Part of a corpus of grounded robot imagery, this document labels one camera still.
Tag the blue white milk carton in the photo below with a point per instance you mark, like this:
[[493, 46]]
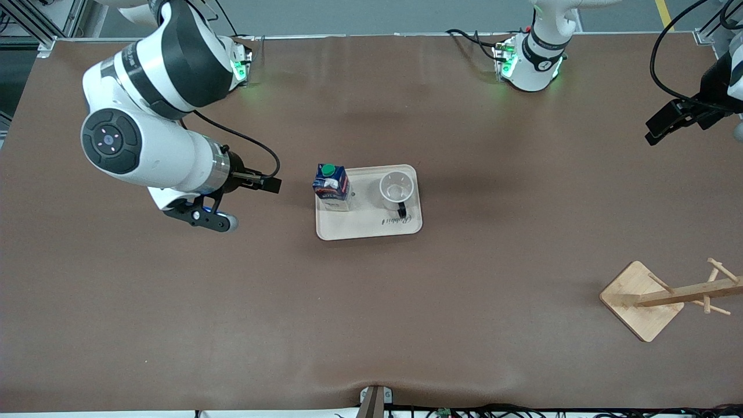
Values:
[[334, 191]]

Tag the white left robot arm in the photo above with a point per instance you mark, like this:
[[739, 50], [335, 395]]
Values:
[[531, 72]]

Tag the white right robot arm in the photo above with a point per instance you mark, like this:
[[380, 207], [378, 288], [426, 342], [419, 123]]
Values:
[[162, 157]]

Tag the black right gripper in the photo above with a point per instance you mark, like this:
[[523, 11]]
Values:
[[237, 172]]

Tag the brown camera post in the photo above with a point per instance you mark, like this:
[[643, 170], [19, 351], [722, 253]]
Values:
[[371, 406]]

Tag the beige rectangular tray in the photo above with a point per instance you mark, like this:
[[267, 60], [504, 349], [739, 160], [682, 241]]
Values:
[[371, 226]]

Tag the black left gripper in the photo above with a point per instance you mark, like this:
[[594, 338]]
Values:
[[709, 109]]

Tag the grey clamp bracket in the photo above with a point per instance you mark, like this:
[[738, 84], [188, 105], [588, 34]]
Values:
[[388, 396]]

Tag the aluminium frame extrusion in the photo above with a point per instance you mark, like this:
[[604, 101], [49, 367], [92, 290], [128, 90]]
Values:
[[711, 32], [35, 23]]

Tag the wooden cup rack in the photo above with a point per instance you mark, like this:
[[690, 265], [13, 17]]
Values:
[[638, 302]]

